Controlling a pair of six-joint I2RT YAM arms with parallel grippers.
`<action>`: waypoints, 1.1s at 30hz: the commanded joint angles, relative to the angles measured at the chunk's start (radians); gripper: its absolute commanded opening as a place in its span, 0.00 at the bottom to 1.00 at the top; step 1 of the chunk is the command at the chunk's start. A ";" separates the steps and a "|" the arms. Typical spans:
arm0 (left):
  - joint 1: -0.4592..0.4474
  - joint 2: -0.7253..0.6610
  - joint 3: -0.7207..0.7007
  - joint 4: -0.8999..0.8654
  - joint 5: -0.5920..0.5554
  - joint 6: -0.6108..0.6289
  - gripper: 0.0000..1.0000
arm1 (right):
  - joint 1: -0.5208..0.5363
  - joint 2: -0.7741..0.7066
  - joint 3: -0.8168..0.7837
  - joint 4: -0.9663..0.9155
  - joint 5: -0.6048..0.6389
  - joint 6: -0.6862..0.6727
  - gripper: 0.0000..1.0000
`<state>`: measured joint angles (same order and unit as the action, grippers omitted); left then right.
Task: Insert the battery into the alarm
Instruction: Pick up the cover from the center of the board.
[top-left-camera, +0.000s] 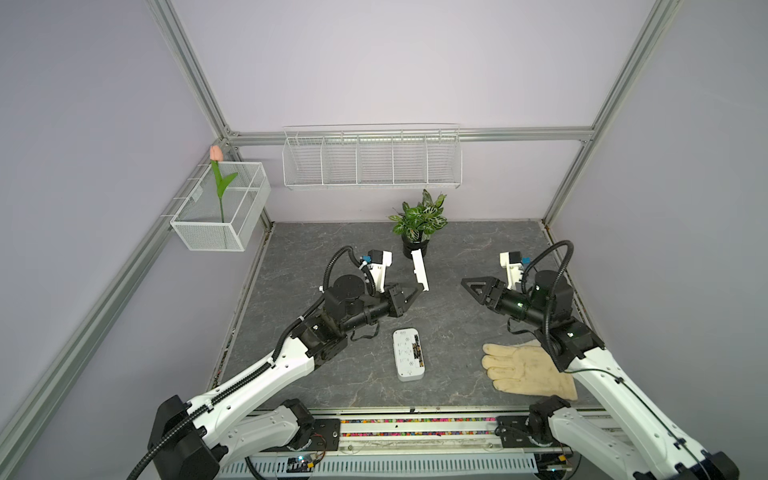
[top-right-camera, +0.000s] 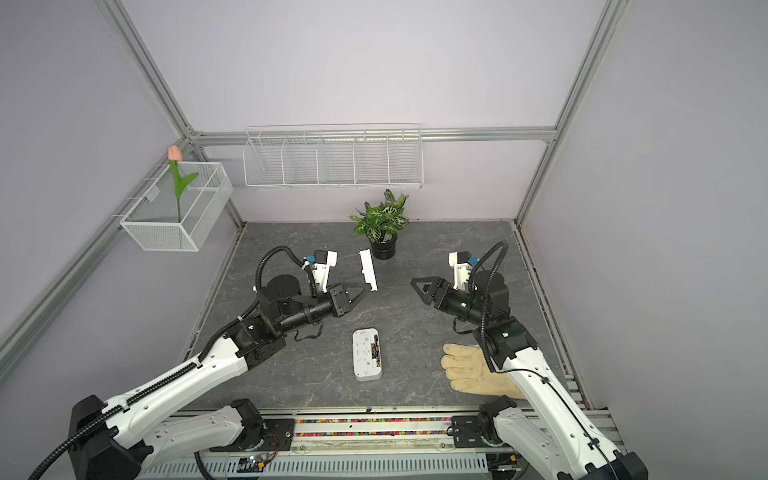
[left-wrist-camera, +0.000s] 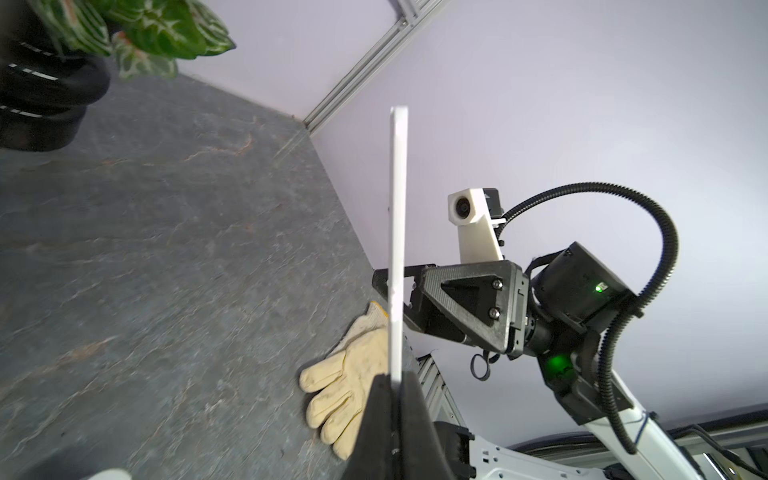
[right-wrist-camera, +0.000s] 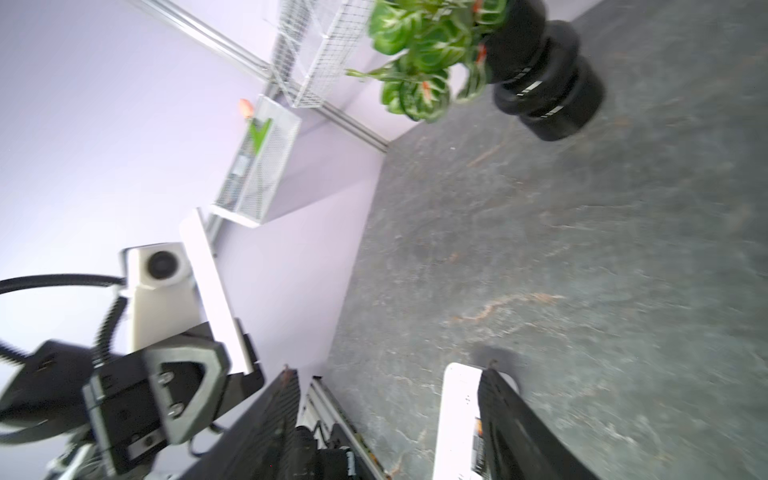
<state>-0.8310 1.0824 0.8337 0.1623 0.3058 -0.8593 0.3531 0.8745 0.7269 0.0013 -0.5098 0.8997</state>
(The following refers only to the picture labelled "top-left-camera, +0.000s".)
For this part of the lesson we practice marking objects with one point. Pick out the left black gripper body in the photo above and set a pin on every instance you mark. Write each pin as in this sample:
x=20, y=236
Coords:
x=391, y=307

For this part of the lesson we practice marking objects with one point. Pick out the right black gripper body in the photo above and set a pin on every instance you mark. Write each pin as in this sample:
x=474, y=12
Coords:
x=514, y=305

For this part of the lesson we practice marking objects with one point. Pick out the white battery cover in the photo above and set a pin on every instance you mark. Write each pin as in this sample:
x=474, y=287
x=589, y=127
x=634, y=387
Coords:
x=419, y=269

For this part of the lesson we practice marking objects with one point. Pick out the white alarm device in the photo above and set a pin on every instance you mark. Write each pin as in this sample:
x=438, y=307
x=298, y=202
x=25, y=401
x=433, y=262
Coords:
x=407, y=367

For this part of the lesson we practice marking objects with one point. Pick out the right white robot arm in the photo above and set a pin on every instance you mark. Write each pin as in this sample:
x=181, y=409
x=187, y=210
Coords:
x=541, y=297

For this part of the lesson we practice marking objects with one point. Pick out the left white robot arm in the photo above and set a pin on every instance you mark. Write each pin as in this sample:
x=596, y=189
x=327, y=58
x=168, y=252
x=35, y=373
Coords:
x=311, y=340

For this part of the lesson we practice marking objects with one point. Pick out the potted green plant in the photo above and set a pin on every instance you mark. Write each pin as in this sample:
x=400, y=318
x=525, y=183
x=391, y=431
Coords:
x=415, y=225

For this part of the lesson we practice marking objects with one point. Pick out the beige work glove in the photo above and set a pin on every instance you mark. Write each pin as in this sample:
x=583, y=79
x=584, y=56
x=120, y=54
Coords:
x=526, y=369

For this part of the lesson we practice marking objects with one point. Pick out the artificial pink tulip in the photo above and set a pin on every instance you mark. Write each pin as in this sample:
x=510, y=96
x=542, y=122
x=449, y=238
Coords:
x=222, y=182

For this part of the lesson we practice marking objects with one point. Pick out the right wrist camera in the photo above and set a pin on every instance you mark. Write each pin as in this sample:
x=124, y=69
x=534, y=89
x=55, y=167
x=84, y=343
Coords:
x=512, y=263

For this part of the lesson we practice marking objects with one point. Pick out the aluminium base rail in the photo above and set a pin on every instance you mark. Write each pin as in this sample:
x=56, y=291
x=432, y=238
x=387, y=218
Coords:
x=452, y=433

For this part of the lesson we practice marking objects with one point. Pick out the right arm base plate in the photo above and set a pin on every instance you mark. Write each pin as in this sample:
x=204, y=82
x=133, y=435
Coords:
x=516, y=431

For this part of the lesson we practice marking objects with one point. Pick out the long white wire shelf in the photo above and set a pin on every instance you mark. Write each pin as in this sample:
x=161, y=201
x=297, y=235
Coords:
x=390, y=156

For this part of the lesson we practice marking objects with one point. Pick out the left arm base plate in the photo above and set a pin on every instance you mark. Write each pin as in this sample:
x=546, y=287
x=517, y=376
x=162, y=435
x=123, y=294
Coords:
x=323, y=435

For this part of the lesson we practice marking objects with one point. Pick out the white wire basket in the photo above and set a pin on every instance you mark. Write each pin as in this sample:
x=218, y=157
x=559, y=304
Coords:
x=197, y=220

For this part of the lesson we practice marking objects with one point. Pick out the white cable duct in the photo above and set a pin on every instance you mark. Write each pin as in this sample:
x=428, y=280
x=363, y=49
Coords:
x=395, y=466

